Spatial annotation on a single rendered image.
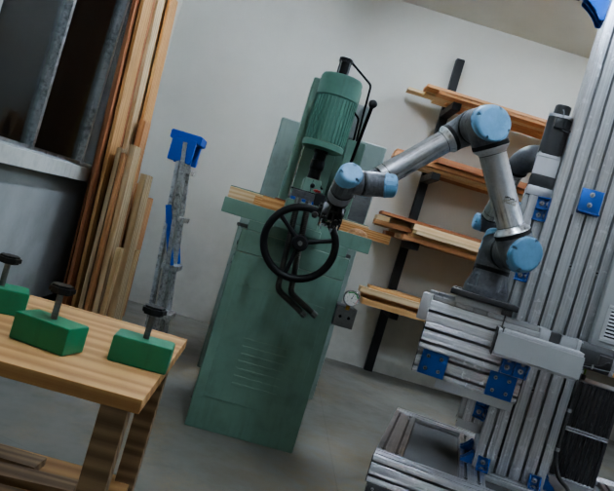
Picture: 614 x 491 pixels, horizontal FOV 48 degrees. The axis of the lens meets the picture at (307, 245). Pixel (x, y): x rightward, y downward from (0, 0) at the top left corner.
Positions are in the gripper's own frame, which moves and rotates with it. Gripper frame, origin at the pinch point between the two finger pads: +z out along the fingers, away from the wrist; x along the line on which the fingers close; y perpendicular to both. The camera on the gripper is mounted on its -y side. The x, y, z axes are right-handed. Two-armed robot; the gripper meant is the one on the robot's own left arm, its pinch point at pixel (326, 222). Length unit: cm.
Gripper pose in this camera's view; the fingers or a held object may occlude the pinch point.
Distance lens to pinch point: 236.8
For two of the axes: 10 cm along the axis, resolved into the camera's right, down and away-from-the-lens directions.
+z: -2.0, 4.5, 8.7
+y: -2.1, 8.5, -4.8
